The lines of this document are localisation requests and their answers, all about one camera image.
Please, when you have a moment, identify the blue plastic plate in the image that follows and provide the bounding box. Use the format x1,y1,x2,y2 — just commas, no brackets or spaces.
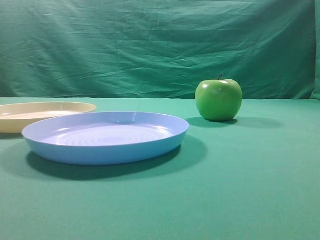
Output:
22,111,190,165

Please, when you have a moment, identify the yellow plastic plate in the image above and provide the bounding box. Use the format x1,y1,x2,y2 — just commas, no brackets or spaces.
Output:
0,101,97,134

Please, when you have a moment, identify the green apple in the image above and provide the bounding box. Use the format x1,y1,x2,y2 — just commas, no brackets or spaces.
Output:
195,77,243,122

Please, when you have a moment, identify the green table cloth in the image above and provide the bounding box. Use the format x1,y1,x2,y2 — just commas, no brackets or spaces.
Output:
0,98,320,240

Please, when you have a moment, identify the green backdrop cloth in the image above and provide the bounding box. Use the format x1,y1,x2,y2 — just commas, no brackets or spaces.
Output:
0,0,320,99

